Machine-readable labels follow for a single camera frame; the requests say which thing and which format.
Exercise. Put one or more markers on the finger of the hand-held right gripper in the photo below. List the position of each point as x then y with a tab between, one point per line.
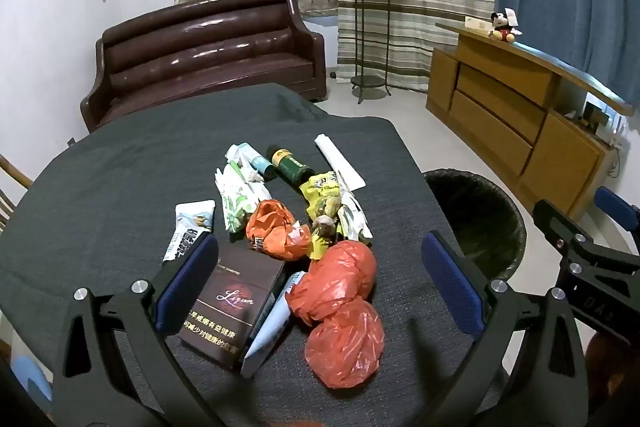
619	209
550	218

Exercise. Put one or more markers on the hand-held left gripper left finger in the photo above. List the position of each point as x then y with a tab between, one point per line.
187	279

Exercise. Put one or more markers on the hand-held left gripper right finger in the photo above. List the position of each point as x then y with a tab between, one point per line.
450	287

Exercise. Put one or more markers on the dark brown cigarette box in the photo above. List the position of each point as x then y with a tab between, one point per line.
230	302

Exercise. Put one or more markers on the white blue snack wrapper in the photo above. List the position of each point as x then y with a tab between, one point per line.
192	219

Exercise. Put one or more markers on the trash bin with black bag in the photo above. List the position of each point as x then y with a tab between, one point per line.
480	217

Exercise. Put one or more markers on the long white blue tube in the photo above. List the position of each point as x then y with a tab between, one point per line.
270	327

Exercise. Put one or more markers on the small orange plastic bag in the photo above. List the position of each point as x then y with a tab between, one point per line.
272	227

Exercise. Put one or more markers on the large red-orange plastic bag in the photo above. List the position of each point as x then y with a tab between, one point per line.
340	307

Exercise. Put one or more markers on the long white green wrapper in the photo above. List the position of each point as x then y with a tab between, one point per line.
352	217

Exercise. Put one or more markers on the white green tube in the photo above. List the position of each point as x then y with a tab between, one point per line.
240	155

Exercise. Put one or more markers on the brown nut shell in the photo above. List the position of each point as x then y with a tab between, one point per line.
325	225

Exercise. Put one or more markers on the small green bottle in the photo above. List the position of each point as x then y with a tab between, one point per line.
292	167

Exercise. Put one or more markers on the yellow wrapper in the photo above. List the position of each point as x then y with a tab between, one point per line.
317	196

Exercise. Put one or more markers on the white paper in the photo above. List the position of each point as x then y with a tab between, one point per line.
340	164

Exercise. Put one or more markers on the person's right forearm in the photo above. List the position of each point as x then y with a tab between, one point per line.
612	367

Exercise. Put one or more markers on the white router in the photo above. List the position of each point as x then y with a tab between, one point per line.
617	129

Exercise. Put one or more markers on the small dark box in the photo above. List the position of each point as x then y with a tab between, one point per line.
594	112

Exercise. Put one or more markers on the table with black cloth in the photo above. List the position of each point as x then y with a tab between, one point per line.
125	167

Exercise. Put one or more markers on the wooden cabinet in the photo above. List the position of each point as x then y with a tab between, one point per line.
500	82

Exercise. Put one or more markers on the light blue stool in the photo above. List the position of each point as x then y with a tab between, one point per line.
32	377

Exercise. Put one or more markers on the mouse plush toy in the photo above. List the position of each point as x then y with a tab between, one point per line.
501	27

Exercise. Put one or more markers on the wooden chair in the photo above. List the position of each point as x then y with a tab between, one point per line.
15	172

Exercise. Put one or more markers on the white tissue box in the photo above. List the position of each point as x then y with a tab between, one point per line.
472	24

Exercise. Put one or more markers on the black metal plant stand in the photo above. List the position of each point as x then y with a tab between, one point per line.
367	83

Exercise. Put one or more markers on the brown leather sofa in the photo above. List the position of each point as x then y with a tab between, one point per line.
200	57

